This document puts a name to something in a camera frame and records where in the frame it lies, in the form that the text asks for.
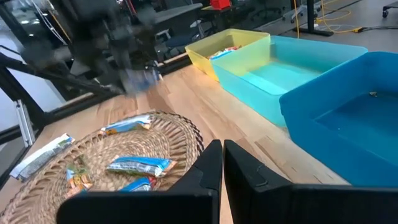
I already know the yellow extension cord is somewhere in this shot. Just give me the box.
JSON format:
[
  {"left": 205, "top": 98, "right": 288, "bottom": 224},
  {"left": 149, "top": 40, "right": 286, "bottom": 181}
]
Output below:
[{"left": 292, "top": 0, "right": 364, "bottom": 40}]

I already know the blue red-ended granola bar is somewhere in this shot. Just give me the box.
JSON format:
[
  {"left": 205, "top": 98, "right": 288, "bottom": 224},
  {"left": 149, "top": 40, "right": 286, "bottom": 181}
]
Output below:
[
  {"left": 207, "top": 45, "right": 243, "bottom": 60},
  {"left": 119, "top": 175, "right": 157, "bottom": 192}
]

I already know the silver frame bracket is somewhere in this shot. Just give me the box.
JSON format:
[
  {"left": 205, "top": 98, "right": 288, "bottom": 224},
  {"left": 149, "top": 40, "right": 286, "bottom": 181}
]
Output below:
[{"left": 14, "top": 99, "right": 37, "bottom": 147}]

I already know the yellow plastic bin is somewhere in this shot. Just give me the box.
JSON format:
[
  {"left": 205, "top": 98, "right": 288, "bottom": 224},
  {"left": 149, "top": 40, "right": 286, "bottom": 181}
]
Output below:
[{"left": 185, "top": 28, "right": 271, "bottom": 82}]

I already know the blue plastic bin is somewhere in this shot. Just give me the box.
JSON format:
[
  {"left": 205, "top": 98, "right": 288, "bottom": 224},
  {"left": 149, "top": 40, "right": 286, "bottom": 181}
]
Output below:
[{"left": 279, "top": 51, "right": 398, "bottom": 187}]

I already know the teal plastic bin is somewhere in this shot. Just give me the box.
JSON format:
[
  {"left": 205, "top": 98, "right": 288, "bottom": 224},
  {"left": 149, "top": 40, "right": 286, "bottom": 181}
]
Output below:
[{"left": 210, "top": 35, "right": 369, "bottom": 128}]

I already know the black floor post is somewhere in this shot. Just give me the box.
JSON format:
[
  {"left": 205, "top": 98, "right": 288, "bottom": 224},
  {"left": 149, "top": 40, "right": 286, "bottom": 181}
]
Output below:
[{"left": 292, "top": 0, "right": 334, "bottom": 37}]

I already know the orange blue granola bar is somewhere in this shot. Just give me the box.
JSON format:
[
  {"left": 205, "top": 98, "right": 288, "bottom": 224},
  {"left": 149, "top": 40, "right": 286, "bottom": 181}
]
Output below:
[{"left": 63, "top": 154, "right": 94, "bottom": 199}]

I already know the blue office chair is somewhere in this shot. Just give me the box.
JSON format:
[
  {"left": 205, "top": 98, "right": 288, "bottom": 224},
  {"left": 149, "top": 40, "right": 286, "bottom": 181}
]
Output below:
[{"left": 164, "top": 32, "right": 200, "bottom": 50}]

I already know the thin black floor cable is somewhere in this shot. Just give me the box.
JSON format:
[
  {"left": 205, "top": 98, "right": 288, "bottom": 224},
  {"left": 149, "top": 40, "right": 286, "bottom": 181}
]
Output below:
[{"left": 362, "top": 25, "right": 398, "bottom": 32}]

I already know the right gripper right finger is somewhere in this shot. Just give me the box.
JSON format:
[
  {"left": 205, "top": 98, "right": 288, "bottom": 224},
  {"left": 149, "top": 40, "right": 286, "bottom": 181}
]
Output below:
[{"left": 223, "top": 139, "right": 398, "bottom": 224}]

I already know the round woven straw placemat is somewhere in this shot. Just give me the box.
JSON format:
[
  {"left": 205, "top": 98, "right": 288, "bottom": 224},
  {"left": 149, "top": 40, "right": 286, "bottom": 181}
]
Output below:
[{"left": 0, "top": 111, "right": 205, "bottom": 224}]

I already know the red box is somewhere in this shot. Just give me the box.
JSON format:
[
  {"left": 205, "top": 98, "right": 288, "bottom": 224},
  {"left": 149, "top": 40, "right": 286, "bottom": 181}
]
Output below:
[{"left": 210, "top": 0, "right": 233, "bottom": 10}]

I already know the white dark blue granola bar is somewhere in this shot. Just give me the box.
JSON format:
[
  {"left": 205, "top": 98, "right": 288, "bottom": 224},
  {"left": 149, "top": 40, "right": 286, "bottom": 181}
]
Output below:
[{"left": 9, "top": 133, "right": 76, "bottom": 182}]

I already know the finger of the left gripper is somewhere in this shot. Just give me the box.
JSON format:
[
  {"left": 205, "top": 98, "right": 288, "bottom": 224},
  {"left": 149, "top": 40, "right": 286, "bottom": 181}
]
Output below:
[
  {"left": 118, "top": 67, "right": 131, "bottom": 95},
  {"left": 148, "top": 60, "right": 163, "bottom": 91}
]

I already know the grey desk top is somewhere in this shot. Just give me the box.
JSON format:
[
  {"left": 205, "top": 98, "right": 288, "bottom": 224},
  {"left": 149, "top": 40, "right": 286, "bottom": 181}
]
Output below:
[{"left": 152, "top": 2, "right": 203, "bottom": 26}]

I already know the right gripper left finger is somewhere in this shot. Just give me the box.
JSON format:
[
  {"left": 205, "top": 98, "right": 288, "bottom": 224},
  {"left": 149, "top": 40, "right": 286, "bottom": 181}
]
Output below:
[{"left": 55, "top": 139, "right": 223, "bottom": 224}]

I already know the office chair base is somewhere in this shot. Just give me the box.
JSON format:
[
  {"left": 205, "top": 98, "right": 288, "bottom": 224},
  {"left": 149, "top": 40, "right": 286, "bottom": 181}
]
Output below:
[{"left": 382, "top": 2, "right": 398, "bottom": 19}]

